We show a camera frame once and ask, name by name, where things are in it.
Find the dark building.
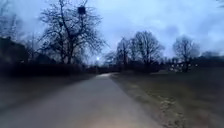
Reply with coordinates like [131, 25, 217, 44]
[0, 36, 30, 65]

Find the single bare tree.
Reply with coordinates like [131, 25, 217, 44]
[172, 35, 201, 73]

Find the group of bare trees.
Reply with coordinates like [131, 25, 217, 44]
[103, 30, 166, 74]

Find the dark box on pole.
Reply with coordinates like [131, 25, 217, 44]
[77, 6, 87, 15]

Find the grey asphalt path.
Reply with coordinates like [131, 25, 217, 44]
[0, 73, 163, 128]

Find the large bare tree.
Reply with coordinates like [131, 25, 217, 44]
[38, 0, 108, 66]

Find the street lamp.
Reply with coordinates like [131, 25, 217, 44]
[95, 56, 101, 69]

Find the dry grass field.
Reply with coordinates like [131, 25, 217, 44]
[109, 69, 224, 128]

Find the dark hedge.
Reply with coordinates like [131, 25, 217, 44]
[0, 62, 98, 78]

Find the grass verge with hedge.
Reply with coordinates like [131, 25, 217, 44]
[0, 73, 98, 113]

